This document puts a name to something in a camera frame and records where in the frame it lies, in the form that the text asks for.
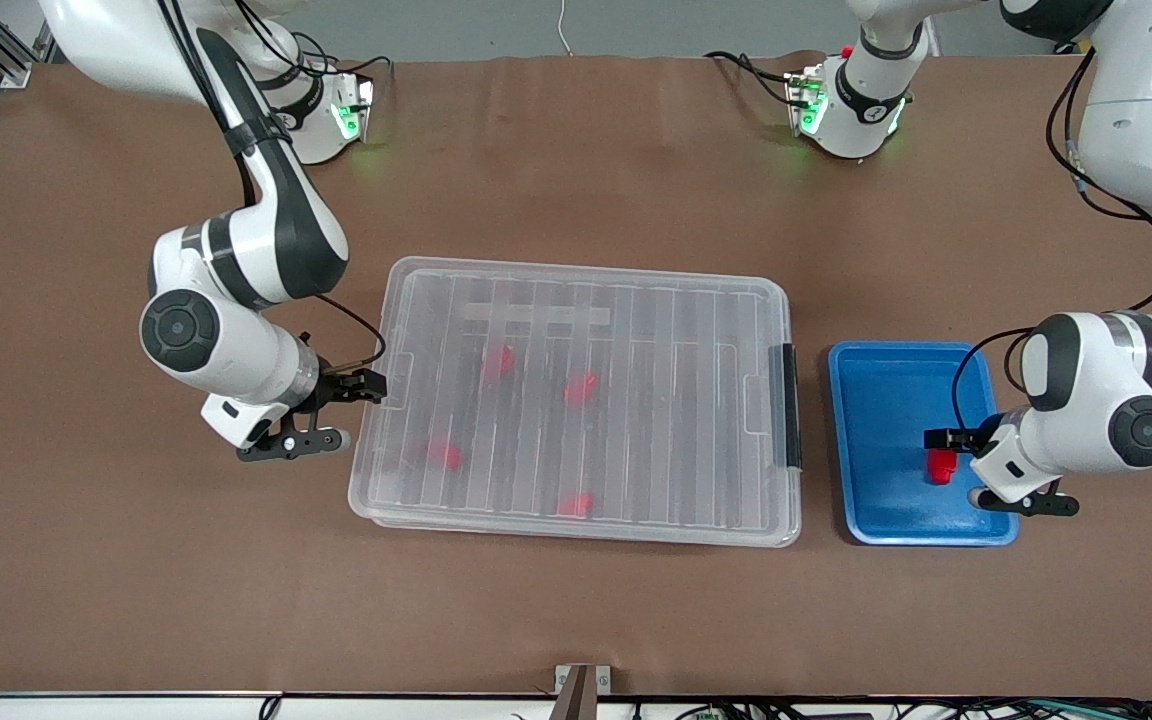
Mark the metal table bracket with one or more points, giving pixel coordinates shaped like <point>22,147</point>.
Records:
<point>582,682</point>

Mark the red block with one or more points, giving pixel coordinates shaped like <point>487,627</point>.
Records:
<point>581,388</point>
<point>499,361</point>
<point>941,468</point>
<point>576,503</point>
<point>446,455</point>

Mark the clear plastic storage box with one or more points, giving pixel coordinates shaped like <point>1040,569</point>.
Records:
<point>736,540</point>

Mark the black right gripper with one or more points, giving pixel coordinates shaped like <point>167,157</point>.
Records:
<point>338,388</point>

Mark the black box latch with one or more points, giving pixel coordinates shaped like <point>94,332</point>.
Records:
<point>791,405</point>

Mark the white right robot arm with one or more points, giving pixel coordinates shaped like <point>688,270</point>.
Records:
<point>276,220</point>

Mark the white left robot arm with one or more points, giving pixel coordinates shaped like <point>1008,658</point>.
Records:
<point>1136,100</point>

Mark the brown table mat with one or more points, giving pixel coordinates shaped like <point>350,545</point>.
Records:
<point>576,620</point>

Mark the clear plastic box lid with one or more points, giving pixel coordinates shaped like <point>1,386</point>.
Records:
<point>636,330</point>

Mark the blue plastic tray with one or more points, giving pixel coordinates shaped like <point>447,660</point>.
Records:
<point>886,400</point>

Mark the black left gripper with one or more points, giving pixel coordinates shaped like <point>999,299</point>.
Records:
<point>976,437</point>

